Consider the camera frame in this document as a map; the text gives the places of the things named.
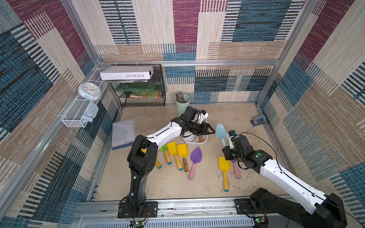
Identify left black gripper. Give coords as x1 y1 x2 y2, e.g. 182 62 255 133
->
188 122 215 136

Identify light blue shovel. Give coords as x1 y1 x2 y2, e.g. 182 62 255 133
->
215 123 227 147

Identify white plastic storage box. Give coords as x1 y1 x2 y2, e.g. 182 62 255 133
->
182 106 210 145

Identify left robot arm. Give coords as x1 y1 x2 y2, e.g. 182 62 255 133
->
123 106 215 218

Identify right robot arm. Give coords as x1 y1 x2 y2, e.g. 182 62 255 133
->
222 130 348 228

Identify yellow shovel blue tip right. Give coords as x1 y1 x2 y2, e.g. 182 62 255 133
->
218 156 231 192

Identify yellow shovel far left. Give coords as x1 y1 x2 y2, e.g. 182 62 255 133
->
141 149 162 169

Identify white FOLIO-02 box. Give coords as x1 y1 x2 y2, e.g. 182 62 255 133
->
100 66 154 80

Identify green pen holder cup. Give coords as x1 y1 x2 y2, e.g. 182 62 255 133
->
176 94 190 117

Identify pens in cup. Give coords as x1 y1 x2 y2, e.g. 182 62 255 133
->
175 91 186 103

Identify grey hole punch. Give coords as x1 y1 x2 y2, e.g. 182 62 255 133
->
250 115 267 126

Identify colourful book on shelf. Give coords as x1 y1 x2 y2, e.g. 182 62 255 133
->
129 91 161 98

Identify light blue cloth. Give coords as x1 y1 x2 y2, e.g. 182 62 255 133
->
81 101 99 125

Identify white round clock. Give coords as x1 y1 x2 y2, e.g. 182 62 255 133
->
78 82 101 101

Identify purple shovel pink handle right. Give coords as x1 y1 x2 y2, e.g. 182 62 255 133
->
231 160 241 180

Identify purple shovel pink handle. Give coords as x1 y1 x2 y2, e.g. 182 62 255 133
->
189 147 202 181
231 160 241 180

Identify yellow shovel wooden handle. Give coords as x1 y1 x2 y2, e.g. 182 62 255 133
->
177 143 189 173

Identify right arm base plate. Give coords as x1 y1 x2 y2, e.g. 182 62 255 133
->
233 198 274 216

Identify black wire shelf rack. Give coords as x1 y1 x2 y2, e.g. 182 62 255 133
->
109 64 166 108

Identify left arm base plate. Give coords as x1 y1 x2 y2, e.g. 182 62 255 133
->
117 201 158 219

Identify white wire wall basket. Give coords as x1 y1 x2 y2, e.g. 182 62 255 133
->
62 80 107 128

